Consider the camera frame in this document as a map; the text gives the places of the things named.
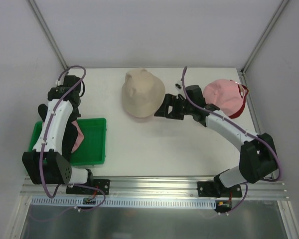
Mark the beige bucket hat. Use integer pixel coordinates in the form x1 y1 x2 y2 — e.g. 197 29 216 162
122 68 165 118

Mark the pink cap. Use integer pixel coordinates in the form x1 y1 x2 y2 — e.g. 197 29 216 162
203 79 238 116

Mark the pink black-trimmed hat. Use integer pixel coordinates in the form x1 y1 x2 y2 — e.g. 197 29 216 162
71 121 84 153

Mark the dark red cap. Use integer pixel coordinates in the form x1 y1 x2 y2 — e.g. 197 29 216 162
228 84 249 119

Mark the black bucket hat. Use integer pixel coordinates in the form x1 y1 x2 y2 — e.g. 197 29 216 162
62 108 81 161

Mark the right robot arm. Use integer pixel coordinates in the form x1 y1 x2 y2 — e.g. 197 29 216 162
154 85 279 198

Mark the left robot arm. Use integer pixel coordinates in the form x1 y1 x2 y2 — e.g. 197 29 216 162
22 75 95 194

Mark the green plastic tray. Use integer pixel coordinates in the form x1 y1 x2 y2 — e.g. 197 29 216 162
22 114 106 178

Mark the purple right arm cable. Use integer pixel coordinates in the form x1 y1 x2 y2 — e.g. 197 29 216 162
181 66 282 212

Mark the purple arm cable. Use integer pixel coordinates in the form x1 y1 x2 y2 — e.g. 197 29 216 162
181 66 282 212
39 65 107 212

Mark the aluminium rail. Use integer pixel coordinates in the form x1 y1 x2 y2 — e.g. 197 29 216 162
19 175 290 201

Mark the left aluminium frame post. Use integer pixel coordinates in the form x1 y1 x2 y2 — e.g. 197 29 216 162
26 0 68 69

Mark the aluminium frame post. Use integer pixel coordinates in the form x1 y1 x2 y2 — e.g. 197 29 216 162
241 0 291 76
26 0 68 69

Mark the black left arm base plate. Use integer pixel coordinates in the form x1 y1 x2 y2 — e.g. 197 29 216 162
66 179 110 195

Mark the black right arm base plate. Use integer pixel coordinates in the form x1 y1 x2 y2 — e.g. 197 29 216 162
197 181 242 198

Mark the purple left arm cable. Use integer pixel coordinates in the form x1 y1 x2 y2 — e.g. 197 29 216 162
39 65 107 212

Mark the white slotted cable duct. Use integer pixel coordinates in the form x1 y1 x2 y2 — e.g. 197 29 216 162
31 196 216 210

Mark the right aluminium frame post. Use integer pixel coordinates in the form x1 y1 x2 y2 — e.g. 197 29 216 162
241 0 291 76

